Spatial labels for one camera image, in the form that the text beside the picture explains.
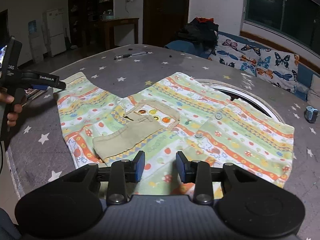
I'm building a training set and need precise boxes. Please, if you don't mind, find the colourful patterned children's garment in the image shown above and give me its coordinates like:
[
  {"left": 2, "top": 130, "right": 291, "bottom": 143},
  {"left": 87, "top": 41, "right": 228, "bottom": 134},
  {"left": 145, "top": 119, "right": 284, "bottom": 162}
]
[{"left": 55, "top": 72, "right": 295, "bottom": 195}]

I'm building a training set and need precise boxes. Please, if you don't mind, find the dark clothes pile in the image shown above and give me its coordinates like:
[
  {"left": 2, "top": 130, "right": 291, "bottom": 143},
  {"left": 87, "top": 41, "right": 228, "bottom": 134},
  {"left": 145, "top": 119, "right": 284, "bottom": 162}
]
[{"left": 178, "top": 17, "right": 219, "bottom": 49}]

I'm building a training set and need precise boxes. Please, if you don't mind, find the person's left hand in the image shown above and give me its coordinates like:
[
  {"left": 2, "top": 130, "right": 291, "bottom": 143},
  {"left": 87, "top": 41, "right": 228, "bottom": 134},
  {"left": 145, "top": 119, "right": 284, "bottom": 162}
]
[{"left": 0, "top": 87, "right": 23, "bottom": 128}]

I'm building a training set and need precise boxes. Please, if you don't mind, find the white refrigerator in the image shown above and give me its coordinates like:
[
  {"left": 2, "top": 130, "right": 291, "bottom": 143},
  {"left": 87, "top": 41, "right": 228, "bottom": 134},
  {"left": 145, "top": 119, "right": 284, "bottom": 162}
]
[{"left": 42, "top": 8, "right": 66, "bottom": 57}]

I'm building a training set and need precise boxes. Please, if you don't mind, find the wooden side table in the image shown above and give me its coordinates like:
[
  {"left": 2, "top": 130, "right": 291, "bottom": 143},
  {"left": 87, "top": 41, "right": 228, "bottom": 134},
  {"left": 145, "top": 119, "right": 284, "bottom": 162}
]
[{"left": 101, "top": 17, "right": 139, "bottom": 50}]

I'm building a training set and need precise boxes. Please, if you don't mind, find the black pen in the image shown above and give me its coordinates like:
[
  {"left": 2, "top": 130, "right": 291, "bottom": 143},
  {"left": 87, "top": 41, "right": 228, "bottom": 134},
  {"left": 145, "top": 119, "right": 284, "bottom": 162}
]
[{"left": 114, "top": 51, "right": 148, "bottom": 60}]

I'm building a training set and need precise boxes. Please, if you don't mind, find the butterfly pattern pillow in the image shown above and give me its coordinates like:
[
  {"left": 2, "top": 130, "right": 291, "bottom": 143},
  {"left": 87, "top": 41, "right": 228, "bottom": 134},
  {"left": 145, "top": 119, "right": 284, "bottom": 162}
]
[{"left": 208, "top": 35, "right": 299, "bottom": 93}]

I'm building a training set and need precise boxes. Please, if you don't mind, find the grey cushion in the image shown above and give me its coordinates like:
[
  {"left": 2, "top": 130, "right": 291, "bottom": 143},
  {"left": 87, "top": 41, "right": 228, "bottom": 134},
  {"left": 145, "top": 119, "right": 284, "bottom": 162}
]
[{"left": 307, "top": 74, "right": 320, "bottom": 107}]

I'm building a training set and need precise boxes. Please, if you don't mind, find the dark wooden door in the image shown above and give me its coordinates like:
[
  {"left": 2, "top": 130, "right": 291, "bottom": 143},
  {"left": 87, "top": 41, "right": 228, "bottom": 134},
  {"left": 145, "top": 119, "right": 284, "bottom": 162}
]
[{"left": 143, "top": 0, "right": 189, "bottom": 47}]

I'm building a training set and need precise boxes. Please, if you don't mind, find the dark green framed window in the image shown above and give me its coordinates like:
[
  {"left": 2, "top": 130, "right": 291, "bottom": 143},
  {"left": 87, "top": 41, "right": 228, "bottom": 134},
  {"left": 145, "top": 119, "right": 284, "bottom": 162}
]
[{"left": 246, "top": 0, "right": 319, "bottom": 47}]

